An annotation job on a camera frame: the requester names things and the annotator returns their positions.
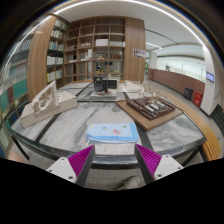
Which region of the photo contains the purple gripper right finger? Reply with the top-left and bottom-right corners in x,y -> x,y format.
134,144 -> 183,184

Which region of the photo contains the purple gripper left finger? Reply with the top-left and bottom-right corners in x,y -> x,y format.
47,145 -> 95,187

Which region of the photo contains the light blue towel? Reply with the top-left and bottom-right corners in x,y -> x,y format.
87,123 -> 139,143

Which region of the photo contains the brown architectural model on board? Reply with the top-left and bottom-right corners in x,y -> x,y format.
116,97 -> 183,131

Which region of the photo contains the wooden slatted bench edge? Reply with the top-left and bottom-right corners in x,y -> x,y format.
157,90 -> 221,161

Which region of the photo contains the white architectural model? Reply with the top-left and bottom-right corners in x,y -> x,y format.
20,81 -> 77,128

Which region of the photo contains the black bin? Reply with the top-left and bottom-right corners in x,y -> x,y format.
184,87 -> 193,100

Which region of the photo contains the red bin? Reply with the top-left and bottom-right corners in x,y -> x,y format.
193,91 -> 203,107

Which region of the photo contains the white model at back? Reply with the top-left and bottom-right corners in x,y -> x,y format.
118,80 -> 144,93

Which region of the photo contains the dark model display centre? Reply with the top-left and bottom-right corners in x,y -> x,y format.
90,76 -> 118,100

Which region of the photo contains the large wooden bookshelf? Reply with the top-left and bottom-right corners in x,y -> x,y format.
26,15 -> 146,98

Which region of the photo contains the blue wall screen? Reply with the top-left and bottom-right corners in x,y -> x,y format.
206,71 -> 214,83

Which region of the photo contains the poster on wooden wall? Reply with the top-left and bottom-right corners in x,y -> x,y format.
133,48 -> 146,59

